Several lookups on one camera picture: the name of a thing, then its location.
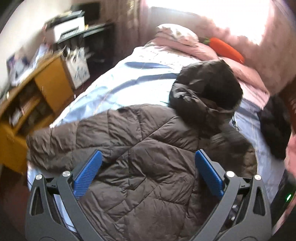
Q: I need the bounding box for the brown puffer coat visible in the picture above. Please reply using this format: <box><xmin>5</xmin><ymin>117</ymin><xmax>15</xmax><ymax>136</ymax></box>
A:
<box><xmin>26</xmin><ymin>60</ymin><xmax>257</xmax><ymax>240</ymax></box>

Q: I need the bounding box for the black garment on bed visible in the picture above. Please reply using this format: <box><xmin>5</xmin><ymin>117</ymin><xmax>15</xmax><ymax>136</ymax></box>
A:
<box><xmin>257</xmin><ymin>95</ymin><xmax>292</xmax><ymax>160</ymax></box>

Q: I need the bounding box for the yellow wooden desk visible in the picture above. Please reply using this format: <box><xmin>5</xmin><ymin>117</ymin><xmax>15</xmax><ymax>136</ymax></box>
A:
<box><xmin>1</xmin><ymin>51</ymin><xmax>74</xmax><ymax>175</ymax></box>

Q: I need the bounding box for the pink pillow right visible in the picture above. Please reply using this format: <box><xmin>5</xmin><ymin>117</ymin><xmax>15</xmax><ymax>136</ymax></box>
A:
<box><xmin>220</xmin><ymin>57</ymin><xmax>270</xmax><ymax>109</ymax></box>

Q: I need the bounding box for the pink pillow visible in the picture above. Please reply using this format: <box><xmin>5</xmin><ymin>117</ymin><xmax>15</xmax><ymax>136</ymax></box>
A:
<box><xmin>151</xmin><ymin>37</ymin><xmax>219</xmax><ymax>61</ymax></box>
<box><xmin>220</xmin><ymin>57</ymin><xmax>270</xmax><ymax>109</ymax></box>

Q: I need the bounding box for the white floral bag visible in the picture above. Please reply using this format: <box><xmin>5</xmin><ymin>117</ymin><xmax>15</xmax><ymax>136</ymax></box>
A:
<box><xmin>63</xmin><ymin>46</ymin><xmax>90</xmax><ymax>90</ymax></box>

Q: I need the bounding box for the blue pink bed sheet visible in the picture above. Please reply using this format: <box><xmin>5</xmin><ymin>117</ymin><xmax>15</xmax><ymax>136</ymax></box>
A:
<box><xmin>27</xmin><ymin>45</ymin><xmax>286</xmax><ymax>204</ymax></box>

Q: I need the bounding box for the pink pillow left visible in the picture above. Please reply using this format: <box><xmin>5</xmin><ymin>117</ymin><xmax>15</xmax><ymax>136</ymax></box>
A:
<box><xmin>151</xmin><ymin>37</ymin><xmax>219</xmax><ymax>61</ymax></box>

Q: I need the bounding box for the orange carrot plush pillow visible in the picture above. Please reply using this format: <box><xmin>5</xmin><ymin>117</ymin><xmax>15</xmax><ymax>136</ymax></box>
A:
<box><xmin>202</xmin><ymin>37</ymin><xmax>245</xmax><ymax>64</ymax></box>

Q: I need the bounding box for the pink floral curtain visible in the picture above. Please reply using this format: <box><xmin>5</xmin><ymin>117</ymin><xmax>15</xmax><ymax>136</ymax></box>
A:
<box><xmin>101</xmin><ymin>1</ymin><xmax>295</xmax><ymax>93</ymax></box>

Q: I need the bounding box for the black shelf stand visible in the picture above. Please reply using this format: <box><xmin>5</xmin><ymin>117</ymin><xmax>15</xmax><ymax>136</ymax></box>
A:
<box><xmin>53</xmin><ymin>22</ymin><xmax>115</xmax><ymax>80</ymax></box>

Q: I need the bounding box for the white printer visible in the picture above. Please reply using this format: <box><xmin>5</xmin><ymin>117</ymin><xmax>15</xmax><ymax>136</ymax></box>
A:
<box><xmin>43</xmin><ymin>10</ymin><xmax>85</xmax><ymax>44</ymax></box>

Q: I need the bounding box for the white floral pillow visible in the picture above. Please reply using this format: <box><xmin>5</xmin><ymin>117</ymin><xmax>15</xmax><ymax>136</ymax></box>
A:
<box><xmin>155</xmin><ymin>24</ymin><xmax>199</xmax><ymax>47</ymax></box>

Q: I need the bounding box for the black monitor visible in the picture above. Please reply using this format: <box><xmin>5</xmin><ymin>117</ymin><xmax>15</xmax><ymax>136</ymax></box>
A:
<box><xmin>71</xmin><ymin>1</ymin><xmax>101</xmax><ymax>24</ymax></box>

